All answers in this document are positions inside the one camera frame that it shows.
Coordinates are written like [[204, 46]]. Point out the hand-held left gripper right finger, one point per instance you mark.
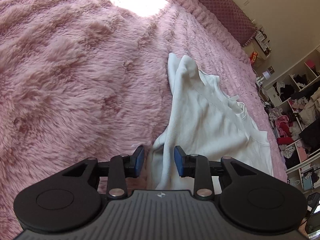
[[178, 161]]

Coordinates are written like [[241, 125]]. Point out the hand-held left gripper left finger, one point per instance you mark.
[[138, 158]]

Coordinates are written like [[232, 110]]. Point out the white printed sweatshirt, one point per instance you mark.
[[212, 130]]

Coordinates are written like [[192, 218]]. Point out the red garment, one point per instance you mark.
[[286, 140]]

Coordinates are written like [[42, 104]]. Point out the pink fuzzy blanket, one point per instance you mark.
[[75, 67]]

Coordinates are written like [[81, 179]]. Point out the white table lamp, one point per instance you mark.
[[265, 74]]

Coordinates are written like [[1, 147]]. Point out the red snack bag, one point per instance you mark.
[[253, 57]]

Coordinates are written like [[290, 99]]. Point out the black hanging garment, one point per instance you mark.
[[311, 135]]

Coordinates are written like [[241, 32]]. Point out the dark electronic device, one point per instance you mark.
[[313, 212]]

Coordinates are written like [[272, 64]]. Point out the cream bedside shelf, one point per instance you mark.
[[261, 42]]

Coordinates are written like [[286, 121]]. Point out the white shelving unit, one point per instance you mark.
[[300, 67]]

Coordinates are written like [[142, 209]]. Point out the pink quilted headboard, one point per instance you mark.
[[225, 10]]

